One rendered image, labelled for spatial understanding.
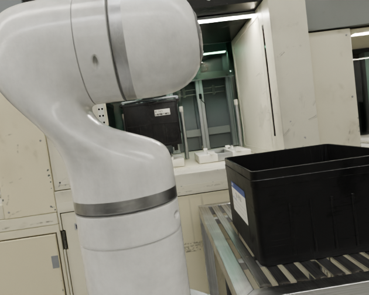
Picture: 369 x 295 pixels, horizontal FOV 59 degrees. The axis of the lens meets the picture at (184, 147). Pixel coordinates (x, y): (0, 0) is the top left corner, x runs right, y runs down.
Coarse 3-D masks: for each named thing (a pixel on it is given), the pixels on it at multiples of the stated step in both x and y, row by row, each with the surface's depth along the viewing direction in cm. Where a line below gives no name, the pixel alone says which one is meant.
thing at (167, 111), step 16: (176, 96) 136; (128, 112) 126; (144, 112) 126; (160, 112) 126; (176, 112) 127; (128, 128) 126; (144, 128) 126; (160, 128) 127; (176, 128) 127; (176, 144) 128
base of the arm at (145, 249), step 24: (120, 216) 33; (144, 216) 33; (168, 216) 35; (96, 240) 33; (120, 240) 33; (144, 240) 33; (168, 240) 35; (96, 264) 34; (120, 264) 33; (144, 264) 33; (168, 264) 35; (96, 288) 34; (120, 288) 33; (144, 288) 33; (168, 288) 35
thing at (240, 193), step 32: (256, 160) 84; (288, 160) 84; (320, 160) 84; (352, 160) 57; (256, 192) 57; (288, 192) 57; (320, 192) 57; (352, 192) 57; (256, 224) 58; (288, 224) 57; (320, 224) 57; (352, 224) 58; (256, 256) 61; (288, 256) 57; (320, 256) 58
